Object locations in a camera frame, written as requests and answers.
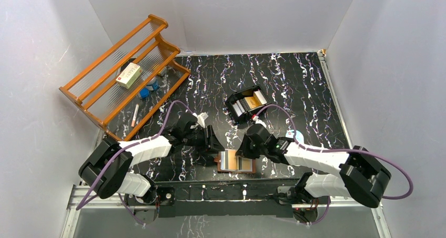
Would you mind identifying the gold credit card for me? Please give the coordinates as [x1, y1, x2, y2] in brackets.
[244, 97, 261, 109]
[239, 158, 254, 171]

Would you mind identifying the brown leather card holder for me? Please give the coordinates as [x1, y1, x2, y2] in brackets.
[214, 149, 256, 174]

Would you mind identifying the black card tray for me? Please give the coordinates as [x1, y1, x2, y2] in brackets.
[225, 85, 272, 125]

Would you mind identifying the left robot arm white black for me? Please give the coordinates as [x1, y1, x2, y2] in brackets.
[78, 112, 225, 204]

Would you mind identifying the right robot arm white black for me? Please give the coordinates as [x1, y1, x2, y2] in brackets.
[236, 124, 391, 208]

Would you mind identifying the silver card in tray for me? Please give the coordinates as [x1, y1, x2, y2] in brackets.
[232, 102, 245, 117]

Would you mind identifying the white card in tray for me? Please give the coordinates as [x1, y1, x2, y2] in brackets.
[253, 90, 268, 105]

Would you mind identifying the pink white pen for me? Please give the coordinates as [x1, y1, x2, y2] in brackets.
[131, 104, 139, 127]

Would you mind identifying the blue small block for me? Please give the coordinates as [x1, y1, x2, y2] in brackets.
[138, 88, 150, 99]

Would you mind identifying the blue small bottle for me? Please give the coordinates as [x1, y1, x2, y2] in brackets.
[146, 76, 159, 91]

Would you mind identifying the orange wooden rack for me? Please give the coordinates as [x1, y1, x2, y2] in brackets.
[59, 14, 190, 134]

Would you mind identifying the white red small box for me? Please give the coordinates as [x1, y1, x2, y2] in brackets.
[116, 63, 143, 89]

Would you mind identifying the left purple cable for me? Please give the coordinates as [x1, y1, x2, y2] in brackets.
[76, 100, 196, 211]

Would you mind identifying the purple cable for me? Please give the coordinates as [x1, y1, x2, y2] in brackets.
[252, 104, 414, 200]
[76, 100, 196, 211]

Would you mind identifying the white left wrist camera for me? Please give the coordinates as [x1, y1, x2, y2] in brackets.
[195, 112, 208, 128]

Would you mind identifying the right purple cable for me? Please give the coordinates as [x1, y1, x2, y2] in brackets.
[252, 104, 414, 200]

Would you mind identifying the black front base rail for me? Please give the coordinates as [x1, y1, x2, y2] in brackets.
[158, 178, 297, 218]

